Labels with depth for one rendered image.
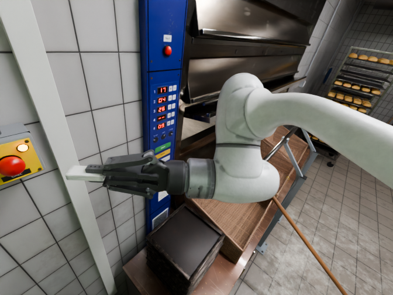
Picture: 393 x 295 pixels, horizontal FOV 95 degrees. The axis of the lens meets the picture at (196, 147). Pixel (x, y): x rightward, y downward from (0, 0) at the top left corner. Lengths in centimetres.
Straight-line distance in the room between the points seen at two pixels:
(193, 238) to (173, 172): 66
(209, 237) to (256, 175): 67
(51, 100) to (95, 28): 20
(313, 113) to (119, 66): 50
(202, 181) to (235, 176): 7
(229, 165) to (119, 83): 41
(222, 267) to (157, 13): 126
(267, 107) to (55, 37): 47
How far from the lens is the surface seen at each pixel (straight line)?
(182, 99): 82
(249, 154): 39
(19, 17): 51
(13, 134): 52
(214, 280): 126
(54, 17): 54
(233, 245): 120
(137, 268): 126
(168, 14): 66
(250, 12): 115
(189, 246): 98
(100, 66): 59
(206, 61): 93
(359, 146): 29
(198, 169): 37
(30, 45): 52
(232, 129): 38
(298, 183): 153
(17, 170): 51
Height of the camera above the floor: 174
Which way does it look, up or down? 34 degrees down
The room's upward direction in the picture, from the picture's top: 10 degrees clockwise
